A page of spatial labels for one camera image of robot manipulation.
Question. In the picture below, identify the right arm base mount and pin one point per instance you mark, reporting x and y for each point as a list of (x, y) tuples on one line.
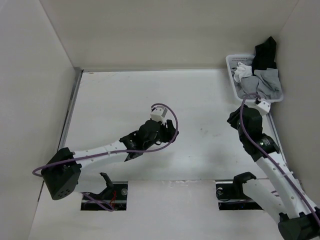
[(229, 200)]

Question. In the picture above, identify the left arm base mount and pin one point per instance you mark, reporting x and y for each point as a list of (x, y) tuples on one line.
[(115, 197)]

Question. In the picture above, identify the grey tank top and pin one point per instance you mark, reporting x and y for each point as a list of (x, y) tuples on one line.
[(266, 83)]

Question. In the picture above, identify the left metal table rail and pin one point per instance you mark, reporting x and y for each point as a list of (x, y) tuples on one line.
[(70, 108)]

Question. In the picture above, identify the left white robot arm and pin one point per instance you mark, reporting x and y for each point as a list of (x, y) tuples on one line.
[(64, 173)]

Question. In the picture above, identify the white plastic laundry basket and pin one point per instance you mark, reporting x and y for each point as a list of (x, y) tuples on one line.
[(231, 62)]

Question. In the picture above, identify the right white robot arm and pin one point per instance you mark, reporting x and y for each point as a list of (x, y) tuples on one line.
[(296, 215)]

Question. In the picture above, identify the black tank top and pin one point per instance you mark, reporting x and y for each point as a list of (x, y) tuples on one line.
[(265, 54)]

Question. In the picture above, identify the metal table rail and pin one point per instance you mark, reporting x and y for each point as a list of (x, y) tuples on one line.
[(70, 108), (275, 133)]

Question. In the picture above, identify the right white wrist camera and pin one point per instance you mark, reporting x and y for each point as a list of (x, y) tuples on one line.
[(263, 106)]

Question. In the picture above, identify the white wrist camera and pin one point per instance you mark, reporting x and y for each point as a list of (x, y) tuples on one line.
[(263, 106), (158, 114)]

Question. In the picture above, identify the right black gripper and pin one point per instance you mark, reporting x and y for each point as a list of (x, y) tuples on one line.
[(233, 117)]

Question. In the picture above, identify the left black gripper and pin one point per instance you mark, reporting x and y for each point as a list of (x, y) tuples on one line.
[(169, 132)]

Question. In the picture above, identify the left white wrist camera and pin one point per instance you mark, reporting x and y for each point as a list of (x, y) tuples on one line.
[(158, 114)]

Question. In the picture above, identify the white tank top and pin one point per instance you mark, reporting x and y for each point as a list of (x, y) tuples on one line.
[(242, 71)]

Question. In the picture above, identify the right metal table rail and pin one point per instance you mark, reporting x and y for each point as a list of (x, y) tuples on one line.
[(275, 133)]

